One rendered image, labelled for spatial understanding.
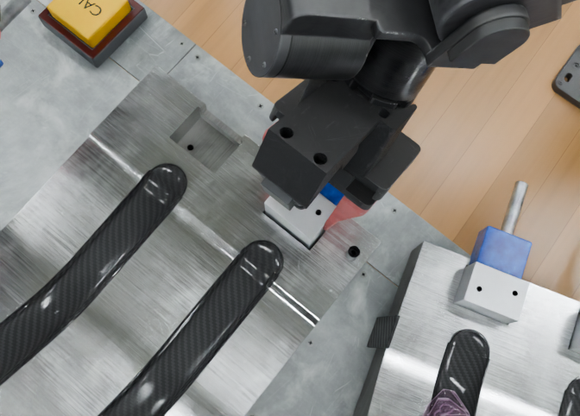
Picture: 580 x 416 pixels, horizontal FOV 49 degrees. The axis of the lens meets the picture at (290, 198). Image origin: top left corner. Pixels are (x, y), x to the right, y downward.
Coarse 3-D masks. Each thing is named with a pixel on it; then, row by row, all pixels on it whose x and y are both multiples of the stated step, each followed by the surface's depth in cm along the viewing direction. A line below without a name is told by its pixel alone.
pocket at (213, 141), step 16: (192, 112) 58; (208, 112) 59; (192, 128) 60; (208, 128) 60; (224, 128) 59; (192, 144) 60; (208, 144) 60; (224, 144) 60; (240, 144) 59; (208, 160) 60; (224, 160) 60
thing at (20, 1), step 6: (12, 0) 54; (18, 0) 54; (24, 0) 54; (30, 0) 55; (6, 6) 54; (12, 6) 54; (18, 6) 54; (24, 6) 55; (6, 12) 54; (12, 12) 54; (18, 12) 54; (6, 18) 54; (12, 18) 54; (0, 24) 54; (6, 24) 54; (0, 60) 54; (0, 66) 55
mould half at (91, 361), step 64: (128, 128) 57; (64, 192) 56; (128, 192) 56; (192, 192) 56; (256, 192) 56; (0, 256) 54; (64, 256) 55; (192, 256) 55; (320, 256) 55; (0, 320) 51; (128, 320) 54; (256, 320) 54; (64, 384) 50; (192, 384) 52; (256, 384) 53
